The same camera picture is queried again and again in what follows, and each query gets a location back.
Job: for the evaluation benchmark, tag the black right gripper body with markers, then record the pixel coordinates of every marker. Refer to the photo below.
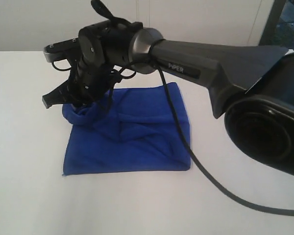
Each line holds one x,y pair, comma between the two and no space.
103,45

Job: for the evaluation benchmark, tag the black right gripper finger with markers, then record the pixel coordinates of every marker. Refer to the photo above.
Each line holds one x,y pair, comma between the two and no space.
60,95

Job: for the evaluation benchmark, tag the blue terry towel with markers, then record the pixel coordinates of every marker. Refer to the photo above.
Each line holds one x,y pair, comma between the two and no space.
138,133

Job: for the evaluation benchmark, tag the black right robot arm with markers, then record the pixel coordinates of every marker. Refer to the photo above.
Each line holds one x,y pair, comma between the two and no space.
252,87

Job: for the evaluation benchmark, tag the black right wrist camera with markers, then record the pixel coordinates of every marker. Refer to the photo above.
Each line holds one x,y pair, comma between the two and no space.
62,50

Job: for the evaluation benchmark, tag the dark metal post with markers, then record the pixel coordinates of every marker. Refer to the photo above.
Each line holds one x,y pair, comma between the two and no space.
272,21

